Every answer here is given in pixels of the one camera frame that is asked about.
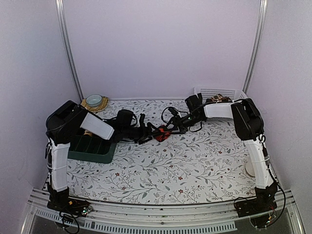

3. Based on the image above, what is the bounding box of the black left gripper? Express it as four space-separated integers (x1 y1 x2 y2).
123 122 161 145

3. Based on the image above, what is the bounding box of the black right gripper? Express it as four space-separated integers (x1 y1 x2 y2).
163 113 203 134

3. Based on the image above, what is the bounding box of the red black striped tie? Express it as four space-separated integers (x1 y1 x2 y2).
155 125 171 142

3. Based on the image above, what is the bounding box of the dark green divided organizer box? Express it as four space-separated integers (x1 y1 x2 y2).
68 129 117 164

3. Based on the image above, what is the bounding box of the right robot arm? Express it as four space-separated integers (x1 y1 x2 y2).
168 93 278 213

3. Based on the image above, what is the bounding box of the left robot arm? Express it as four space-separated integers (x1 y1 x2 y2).
46 100 159 193

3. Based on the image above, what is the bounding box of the brown patterned tie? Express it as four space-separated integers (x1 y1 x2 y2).
206 95 232 103

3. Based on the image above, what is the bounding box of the white perforated plastic basket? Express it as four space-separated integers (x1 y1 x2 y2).
194 86 247 103

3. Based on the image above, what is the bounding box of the floral patterned table mat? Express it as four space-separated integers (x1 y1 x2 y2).
66 101 257 205

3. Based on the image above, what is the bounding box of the yellow woven coaster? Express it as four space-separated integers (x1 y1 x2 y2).
81 97 109 113

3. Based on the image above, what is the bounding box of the tan patterned rolled tie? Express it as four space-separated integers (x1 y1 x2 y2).
83 130 93 137

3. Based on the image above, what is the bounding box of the light blue bowl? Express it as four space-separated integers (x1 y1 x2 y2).
85 94 103 108

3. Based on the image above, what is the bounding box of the white ceramic mug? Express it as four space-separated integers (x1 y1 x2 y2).
245 162 255 177

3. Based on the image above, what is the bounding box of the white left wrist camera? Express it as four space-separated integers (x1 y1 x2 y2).
138 114 145 127

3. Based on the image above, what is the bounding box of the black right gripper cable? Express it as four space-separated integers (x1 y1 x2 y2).
161 106 203 134

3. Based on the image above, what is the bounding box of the slotted aluminium front rail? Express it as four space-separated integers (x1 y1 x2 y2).
21 189 307 234

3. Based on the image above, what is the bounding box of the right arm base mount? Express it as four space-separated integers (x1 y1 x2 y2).
233 187 286 231

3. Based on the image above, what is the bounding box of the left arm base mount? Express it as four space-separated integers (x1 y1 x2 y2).
47 188 93 233

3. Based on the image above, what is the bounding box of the right aluminium frame post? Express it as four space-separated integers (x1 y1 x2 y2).
243 0 268 94

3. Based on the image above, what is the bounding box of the aluminium frame post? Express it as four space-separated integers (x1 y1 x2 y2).
55 0 84 101
243 0 268 94

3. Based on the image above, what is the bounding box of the left aluminium frame post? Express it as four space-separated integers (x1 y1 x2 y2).
55 0 84 101

